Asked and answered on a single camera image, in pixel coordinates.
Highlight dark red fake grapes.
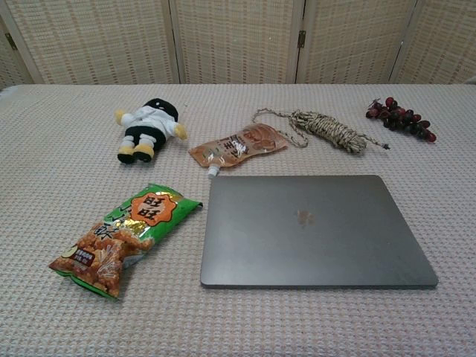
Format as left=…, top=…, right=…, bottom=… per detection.
left=365, top=96, right=438, bottom=143

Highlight beige rope bundle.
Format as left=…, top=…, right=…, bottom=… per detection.
left=251, top=107, right=391, bottom=156

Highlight green snack bag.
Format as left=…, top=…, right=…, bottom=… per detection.
left=48, top=182, right=204, bottom=300

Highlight silver laptop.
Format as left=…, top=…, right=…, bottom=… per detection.
left=199, top=174, right=440, bottom=289

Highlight woven folding screen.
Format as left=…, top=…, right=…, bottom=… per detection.
left=0, top=0, right=476, bottom=90

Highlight black and white plush doll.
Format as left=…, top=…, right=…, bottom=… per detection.
left=114, top=97, right=189, bottom=165

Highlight orange spout pouch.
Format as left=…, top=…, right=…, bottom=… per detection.
left=187, top=123, right=289, bottom=178

